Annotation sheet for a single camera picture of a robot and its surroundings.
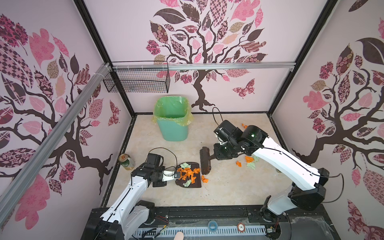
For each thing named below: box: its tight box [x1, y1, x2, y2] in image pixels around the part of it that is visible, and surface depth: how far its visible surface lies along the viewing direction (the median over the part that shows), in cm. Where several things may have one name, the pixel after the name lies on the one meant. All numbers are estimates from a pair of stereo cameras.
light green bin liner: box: [151, 96, 194, 126], surface depth 97 cm
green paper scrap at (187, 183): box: [182, 179, 192, 188], surface depth 82 cm
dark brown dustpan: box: [175, 162, 202, 188], surface depth 84 cm
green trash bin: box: [155, 96, 191, 142], surface depth 98 cm
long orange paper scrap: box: [177, 167, 201, 184], surface depth 85 cm
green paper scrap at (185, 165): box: [180, 162, 191, 169], surface depth 89 cm
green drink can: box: [118, 153, 136, 171], surface depth 85 cm
